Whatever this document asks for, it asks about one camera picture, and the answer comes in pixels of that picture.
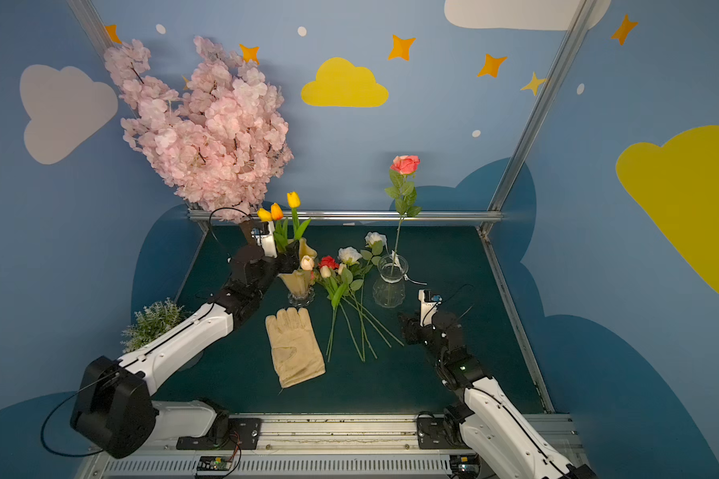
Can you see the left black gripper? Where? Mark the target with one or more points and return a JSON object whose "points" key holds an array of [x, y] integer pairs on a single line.
{"points": [[284, 255]]}

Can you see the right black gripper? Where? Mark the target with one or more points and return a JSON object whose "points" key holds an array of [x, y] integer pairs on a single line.
{"points": [[410, 326]]}

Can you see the orange yellow tulip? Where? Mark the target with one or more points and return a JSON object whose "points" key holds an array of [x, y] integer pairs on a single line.
{"points": [[278, 225]]}

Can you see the pale pink tulip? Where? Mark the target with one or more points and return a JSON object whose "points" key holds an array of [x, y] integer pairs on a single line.
{"points": [[307, 263]]}

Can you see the pink rose with stem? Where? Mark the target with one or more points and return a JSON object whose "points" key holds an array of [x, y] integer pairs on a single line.
{"points": [[404, 192]]}

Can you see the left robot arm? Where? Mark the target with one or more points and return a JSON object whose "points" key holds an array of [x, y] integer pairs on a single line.
{"points": [[114, 407]]}

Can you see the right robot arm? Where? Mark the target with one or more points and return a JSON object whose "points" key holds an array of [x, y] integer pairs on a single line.
{"points": [[485, 420]]}

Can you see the yellow fluted glass vase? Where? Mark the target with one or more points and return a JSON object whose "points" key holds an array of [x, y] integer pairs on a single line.
{"points": [[299, 283]]}

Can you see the clear glass vase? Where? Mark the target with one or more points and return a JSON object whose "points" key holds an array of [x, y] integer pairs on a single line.
{"points": [[389, 289]]}

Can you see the white tulip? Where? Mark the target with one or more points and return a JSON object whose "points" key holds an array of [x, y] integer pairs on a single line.
{"points": [[333, 287]]}

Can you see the red rose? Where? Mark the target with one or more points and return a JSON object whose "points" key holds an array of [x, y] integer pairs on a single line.
{"points": [[328, 262]]}

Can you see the cream work glove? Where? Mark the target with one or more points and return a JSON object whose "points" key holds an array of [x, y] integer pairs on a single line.
{"points": [[296, 354]]}

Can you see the white rose near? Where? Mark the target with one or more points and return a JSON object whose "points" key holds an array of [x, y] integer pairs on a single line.
{"points": [[359, 264]]}

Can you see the small potted green plant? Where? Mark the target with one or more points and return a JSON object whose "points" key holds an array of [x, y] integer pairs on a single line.
{"points": [[150, 323]]}

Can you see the right circuit board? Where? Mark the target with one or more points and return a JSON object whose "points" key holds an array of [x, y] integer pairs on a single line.
{"points": [[464, 466]]}

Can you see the circuit board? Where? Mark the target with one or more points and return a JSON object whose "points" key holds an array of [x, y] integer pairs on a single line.
{"points": [[464, 466], [215, 464]]}

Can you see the pink cherry blossom tree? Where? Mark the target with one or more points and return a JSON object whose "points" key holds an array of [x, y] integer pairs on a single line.
{"points": [[219, 143]]}

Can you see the left circuit board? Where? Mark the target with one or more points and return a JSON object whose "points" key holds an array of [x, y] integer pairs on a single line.
{"points": [[215, 464]]}

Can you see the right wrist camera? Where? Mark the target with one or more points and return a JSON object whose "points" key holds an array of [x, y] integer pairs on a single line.
{"points": [[429, 305]]}

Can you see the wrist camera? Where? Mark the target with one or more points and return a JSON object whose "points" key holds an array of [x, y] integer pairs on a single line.
{"points": [[429, 305], [262, 234]]}

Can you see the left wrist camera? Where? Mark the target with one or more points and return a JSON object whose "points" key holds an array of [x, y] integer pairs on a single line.
{"points": [[262, 234]]}

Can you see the aluminium back frame rail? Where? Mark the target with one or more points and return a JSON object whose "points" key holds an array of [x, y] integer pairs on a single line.
{"points": [[478, 217]]}

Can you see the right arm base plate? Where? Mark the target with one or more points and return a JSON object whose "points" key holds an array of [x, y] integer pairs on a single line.
{"points": [[434, 432]]}

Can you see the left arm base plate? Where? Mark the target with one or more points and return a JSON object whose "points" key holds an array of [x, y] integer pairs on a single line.
{"points": [[227, 434]]}

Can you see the front aluminium rail base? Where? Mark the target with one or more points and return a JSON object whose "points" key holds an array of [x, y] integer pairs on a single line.
{"points": [[324, 446]]}

